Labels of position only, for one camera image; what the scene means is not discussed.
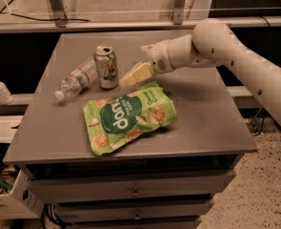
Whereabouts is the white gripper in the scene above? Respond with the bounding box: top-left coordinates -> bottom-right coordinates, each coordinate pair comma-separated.
119,40 -> 174,88

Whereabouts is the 7up soda can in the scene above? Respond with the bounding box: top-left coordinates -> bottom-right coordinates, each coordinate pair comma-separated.
93,45 -> 118,90

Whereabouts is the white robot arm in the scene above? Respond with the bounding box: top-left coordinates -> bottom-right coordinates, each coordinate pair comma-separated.
119,18 -> 281,126

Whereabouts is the clear plastic water bottle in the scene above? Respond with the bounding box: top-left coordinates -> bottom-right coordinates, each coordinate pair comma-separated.
54,57 -> 97,101

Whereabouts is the green rice chips bag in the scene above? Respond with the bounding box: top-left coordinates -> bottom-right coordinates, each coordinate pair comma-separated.
83,81 -> 177,156

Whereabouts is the grey drawer cabinet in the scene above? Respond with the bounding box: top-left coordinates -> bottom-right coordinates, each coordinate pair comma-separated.
4,31 -> 255,229

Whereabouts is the white cardboard box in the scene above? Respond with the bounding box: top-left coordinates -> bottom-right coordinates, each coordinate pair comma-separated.
0,171 -> 44,219

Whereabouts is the grey metal frame leg right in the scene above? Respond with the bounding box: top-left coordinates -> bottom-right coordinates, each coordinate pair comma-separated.
172,0 -> 186,25

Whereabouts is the grey metal frame leg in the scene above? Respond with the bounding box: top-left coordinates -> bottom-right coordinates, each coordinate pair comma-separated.
49,0 -> 67,28
172,0 -> 186,25

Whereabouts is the black cable on floor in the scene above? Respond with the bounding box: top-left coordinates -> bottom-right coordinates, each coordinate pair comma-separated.
0,10 -> 91,23

